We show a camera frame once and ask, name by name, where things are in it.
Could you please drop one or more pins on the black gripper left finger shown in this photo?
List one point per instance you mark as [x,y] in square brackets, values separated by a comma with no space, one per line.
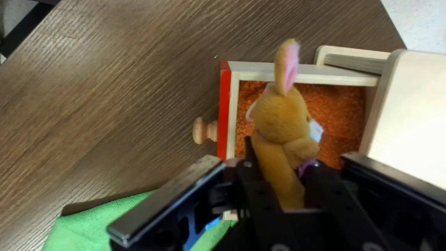
[185,195]

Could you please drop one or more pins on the brown plush bunny toy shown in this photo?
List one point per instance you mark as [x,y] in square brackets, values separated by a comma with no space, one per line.
[280,125]

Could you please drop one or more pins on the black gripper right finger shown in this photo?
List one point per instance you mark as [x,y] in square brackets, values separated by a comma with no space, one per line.
[390,203]

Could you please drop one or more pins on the brown wooden table black frame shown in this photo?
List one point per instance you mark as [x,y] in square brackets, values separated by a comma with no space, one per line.
[115,92]

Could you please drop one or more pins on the green cloth bag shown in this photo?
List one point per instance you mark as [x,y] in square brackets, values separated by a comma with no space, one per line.
[92,227]

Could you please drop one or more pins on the light wooden drawer box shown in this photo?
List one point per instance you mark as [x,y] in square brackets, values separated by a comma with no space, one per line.
[408,115]

